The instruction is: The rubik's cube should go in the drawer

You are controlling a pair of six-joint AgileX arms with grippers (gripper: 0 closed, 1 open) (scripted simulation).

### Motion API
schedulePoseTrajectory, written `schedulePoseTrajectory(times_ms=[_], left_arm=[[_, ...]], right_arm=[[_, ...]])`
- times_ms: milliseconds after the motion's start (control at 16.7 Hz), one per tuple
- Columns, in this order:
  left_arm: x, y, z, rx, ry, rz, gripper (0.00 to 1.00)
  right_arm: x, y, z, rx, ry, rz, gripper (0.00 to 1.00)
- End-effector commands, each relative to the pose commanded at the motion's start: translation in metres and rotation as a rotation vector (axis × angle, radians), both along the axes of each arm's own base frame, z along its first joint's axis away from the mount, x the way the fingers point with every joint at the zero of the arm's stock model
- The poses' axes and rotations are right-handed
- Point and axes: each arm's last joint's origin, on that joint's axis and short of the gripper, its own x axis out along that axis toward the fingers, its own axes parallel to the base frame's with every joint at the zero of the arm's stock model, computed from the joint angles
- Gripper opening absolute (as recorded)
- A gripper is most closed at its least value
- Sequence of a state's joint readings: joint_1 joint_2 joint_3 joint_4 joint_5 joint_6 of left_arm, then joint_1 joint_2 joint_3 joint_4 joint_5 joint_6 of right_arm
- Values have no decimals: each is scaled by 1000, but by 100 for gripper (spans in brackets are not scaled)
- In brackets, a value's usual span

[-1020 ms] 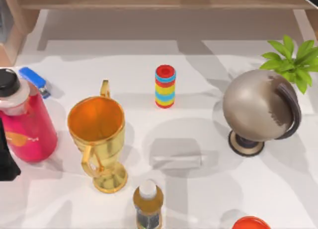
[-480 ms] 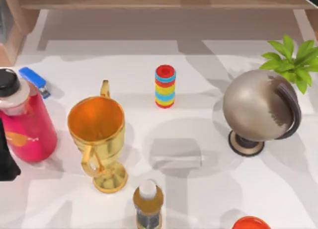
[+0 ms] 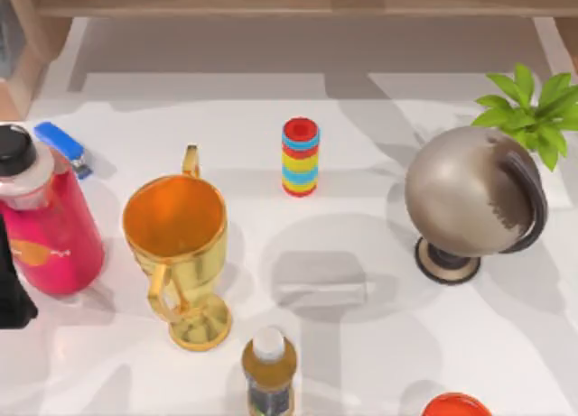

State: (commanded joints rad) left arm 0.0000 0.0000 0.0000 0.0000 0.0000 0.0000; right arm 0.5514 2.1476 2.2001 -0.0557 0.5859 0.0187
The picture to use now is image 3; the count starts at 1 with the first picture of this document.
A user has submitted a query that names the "blue stapler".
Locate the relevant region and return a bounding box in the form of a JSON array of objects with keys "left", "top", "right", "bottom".
[{"left": 33, "top": 121, "right": 93, "bottom": 180}]

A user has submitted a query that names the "pink bottle with black cap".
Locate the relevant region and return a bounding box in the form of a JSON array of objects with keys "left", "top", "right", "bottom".
[{"left": 0, "top": 123, "right": 106, "bottom": 297}]

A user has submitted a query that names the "wooden shelf unit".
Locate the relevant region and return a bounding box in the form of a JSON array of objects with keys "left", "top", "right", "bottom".
[{"left": 0, "top": 0, "right": 578, "bottom": 122}]

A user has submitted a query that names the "stack of coloured rings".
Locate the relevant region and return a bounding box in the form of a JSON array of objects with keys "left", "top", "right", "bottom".
[{"left": 281, "top": 116, "right": 322, "bottom": 198}]

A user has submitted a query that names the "green potted plant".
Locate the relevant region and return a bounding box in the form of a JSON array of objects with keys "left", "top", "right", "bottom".
[{"left": 471, "top": 62, "right": 578, "bottom": 172}]

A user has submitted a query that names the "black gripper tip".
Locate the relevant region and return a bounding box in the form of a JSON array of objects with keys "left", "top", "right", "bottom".
[{"left": 0, "top": 212, "right": 39, "bottom": 330}]

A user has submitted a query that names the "red round lid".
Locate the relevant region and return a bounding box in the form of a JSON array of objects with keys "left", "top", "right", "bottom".
[{"left": 420, "top": 392, "right": 493, "bottom": 416}]

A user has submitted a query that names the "grey globe on stand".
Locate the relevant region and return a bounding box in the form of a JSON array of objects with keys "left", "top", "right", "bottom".
[{"left": 404, "top": 125, "right": 549, "bottom": 285}]

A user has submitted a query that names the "amber bottle with white cap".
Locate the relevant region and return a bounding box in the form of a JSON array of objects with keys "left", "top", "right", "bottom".
[{"left": 241, "top": 326, "right": 299, "bottom": 416}]

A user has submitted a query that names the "gold trophy cup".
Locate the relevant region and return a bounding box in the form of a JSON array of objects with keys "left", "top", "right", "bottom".
[{"left": 122, "top": 143, "right": 234, "bottom": 353}]

